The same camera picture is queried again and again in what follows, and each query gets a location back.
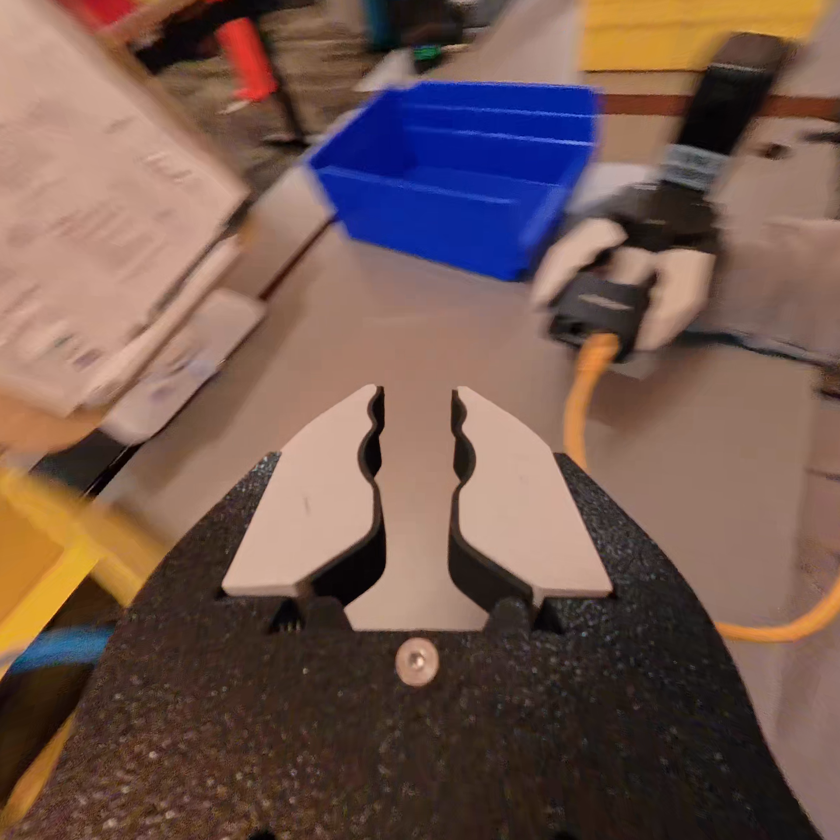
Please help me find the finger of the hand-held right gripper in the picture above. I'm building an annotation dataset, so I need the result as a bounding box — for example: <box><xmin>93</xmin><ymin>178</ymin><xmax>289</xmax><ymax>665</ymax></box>
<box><xmin>622</xmin><ymin>251</ymin><xmax>718</xmax><ymax>353</ymax></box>
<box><xmin>530</xmin><ymin>218</ymin><xmax>629</xmax><ymax>311</ymax></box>

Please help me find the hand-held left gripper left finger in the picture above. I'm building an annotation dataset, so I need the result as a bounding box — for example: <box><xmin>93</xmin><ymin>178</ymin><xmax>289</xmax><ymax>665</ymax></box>
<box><xmin>220</xmin><ymin>384</ymin><xmax>387</xmax><ymax>599</ymax></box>

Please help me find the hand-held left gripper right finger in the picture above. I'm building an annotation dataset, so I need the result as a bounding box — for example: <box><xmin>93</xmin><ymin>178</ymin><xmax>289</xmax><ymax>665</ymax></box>
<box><xmin>448</xmin><ymin>385</ymin><xmax>616</xmax><ymax>601</ymax></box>

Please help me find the black ethernet splitter box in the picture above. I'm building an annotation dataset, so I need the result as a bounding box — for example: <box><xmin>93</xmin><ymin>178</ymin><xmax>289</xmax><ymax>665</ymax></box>
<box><xmin>546</xmin><ymin>271</ymin><xmax>652</xmax><ymax>363</ymax></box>

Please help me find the yellow ethernet cable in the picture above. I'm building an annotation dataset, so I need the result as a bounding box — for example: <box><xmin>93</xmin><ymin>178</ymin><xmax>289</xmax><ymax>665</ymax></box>
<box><xmin>563</xmin><ymin>332</ymin><xmax>840</xmax><ymax>644</ymax></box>

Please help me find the grey desk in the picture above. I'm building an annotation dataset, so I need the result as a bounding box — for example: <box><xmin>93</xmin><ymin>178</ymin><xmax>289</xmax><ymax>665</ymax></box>
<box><xmin>92</xmin><ymin>0</ymin><xmax>840</xmax><ymax>840</ymax></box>

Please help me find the blue plastic bin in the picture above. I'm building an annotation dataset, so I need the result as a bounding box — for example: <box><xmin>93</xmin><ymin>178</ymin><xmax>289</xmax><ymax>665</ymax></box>
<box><xmin>304</xmin><ymin>80</ymin><xmax>603</xmax><ymax>283</ymax></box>

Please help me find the yellow plastic bin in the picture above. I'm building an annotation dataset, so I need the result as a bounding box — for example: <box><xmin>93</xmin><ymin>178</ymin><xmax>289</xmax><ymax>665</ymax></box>
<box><xmin>0</xmin><ymin>467</ymin><xmax>173</xmax><ymax>821</ymax></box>
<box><xmin>579</xmin><ymin>0</ymin><xmax>836</xmax><ymax>73</ymax></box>

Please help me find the wooden document stand board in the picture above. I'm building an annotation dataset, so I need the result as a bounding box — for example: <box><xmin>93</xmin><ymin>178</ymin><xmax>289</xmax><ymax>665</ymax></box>
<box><xmin>0</xmin><ymin>387</ymin><xmax>106</xmax><ymax>457</ymax></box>

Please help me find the red object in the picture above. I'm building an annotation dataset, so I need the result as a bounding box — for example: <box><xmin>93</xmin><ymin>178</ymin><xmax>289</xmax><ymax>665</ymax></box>
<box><xmin>215</xmin><ymin>16</ymin><xmax>281</xmax><ymax>104</ymax></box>

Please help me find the cardboard box with label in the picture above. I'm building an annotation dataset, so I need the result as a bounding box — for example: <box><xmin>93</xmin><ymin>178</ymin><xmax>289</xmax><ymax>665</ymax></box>
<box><xmin>0</xmin><ymin>0</ymin><xmax>252</xmax><ymax>419</ymax></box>

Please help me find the blue cable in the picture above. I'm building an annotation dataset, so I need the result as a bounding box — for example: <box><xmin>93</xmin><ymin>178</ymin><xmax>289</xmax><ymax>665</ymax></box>
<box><xmin>0</xmin><ymin>625</ymin><xmax>118</xmax><ymax>677</ymax></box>

